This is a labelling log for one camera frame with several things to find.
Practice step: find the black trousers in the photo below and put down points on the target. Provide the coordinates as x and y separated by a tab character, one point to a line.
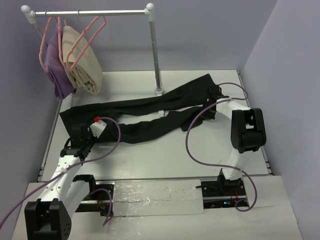
143	120

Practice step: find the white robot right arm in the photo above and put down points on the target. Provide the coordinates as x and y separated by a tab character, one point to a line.
247	132

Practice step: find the pink hanger with beige trousers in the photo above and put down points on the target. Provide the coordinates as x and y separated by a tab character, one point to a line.
59	32

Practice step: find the purple folded cloth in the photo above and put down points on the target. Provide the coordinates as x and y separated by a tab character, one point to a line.
56	72

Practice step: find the silver tape patch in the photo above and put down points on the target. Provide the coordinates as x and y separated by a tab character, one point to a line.
157	198

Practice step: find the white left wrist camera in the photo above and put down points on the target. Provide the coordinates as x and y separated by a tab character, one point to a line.
97	128

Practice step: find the white cardboard cover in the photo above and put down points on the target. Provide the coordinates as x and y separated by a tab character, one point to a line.
272	218

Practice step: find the pink hanger with purple cloth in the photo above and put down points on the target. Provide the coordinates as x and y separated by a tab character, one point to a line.
42	45

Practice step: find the white metal clothes rack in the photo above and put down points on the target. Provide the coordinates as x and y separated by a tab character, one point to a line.
149	11

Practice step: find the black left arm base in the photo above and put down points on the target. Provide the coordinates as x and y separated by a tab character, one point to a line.
98	202

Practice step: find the beige folded trousers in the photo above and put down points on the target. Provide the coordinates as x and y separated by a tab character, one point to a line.
87	73

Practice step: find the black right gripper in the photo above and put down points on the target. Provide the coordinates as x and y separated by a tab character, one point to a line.
207	100

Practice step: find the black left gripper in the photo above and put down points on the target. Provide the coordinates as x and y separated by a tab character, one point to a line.
90	133

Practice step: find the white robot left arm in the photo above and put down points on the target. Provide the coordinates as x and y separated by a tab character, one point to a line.
50	216

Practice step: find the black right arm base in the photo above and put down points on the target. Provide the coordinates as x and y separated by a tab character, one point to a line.
223	194

